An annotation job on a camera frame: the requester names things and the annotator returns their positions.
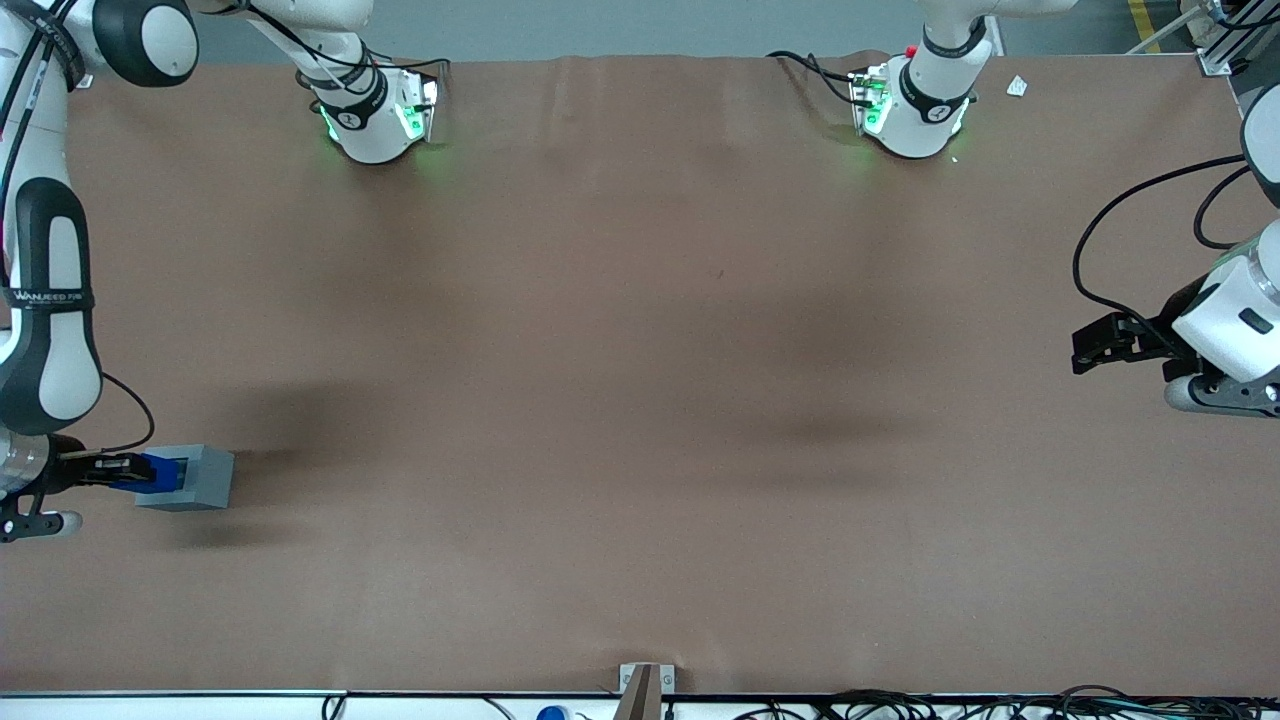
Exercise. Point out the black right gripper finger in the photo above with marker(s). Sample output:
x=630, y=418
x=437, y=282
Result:
x=125, y=485
x=120, y=458

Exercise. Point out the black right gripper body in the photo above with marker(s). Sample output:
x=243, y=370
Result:
x=70, y=469

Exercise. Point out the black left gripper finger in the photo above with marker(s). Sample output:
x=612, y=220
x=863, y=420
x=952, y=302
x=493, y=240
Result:
x=1110, y=330
x=1105, y=360

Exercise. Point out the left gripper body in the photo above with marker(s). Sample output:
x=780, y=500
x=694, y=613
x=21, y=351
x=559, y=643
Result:
x=1163, y=331

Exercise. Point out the blue plastic part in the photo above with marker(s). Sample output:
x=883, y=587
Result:
x=168, y=472

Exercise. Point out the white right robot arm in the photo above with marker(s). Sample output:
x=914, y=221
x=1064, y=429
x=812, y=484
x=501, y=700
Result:
x=50, y=300

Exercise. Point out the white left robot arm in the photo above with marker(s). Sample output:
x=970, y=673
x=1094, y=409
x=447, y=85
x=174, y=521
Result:
x=925, y=110

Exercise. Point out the gray square base block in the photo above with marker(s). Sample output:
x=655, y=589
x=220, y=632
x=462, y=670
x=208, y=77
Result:
x=205, y=480

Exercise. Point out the white paper scrap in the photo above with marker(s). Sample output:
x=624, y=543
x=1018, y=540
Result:
x=1017, y=86

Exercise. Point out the brown table mat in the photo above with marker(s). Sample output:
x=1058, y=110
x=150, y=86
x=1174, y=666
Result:
x=640, y=400

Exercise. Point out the blue round cap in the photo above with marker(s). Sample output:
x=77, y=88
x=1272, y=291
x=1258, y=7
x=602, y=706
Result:
x=551, y=714

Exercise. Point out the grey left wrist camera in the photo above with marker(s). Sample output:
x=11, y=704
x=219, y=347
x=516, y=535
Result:
x=1215, y=395

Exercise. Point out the aluminium frame post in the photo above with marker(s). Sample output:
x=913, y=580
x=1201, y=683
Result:
x=84, y=80
x=1225, y=40

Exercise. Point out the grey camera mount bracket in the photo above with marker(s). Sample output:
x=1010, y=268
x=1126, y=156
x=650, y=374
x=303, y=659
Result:
x=646, y=690

